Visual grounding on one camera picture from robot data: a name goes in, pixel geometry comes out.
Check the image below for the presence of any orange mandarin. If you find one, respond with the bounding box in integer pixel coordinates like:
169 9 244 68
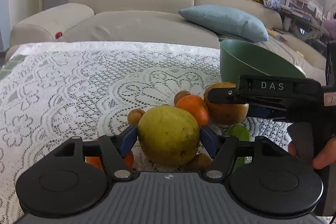
85 151 134 172
175 94 210 126

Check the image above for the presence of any yellow-orange round fruit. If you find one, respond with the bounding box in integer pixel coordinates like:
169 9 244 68
203 82 249 126

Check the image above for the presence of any large yellow-green pear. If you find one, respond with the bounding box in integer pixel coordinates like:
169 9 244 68
137 105 200 167

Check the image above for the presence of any person right hand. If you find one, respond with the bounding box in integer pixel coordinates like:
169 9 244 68
288 136 336 169

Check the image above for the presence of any small brown kiwi front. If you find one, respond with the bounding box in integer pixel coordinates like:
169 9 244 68
185 153 212 171

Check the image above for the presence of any small brown kiwi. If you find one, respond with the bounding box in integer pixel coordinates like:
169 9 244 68
127 109 145 125
185 153 212 171
174 90 191 105

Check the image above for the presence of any green lime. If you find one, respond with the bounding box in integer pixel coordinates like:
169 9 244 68
227 125 251 171

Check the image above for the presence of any green plastic bowl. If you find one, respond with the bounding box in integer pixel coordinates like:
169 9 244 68
219 39 306 84

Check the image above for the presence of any small brown kiwi left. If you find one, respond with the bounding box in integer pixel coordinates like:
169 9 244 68
127 109 145 125

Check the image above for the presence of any small brown kiwi back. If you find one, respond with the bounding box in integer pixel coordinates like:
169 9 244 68
174 90 191 105

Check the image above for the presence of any light blue cushion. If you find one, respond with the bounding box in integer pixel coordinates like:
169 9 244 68
179 5 269 43

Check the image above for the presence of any white lace tablecloth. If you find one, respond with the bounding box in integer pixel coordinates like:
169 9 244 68
0 41 320 223

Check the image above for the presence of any cluttered side desk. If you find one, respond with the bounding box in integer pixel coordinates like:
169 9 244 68
280 0 335 56

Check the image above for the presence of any small red ball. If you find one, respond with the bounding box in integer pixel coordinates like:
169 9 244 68
55 32 63 39

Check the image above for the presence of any beige sofa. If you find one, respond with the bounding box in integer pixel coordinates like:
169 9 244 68
4 0 328 77

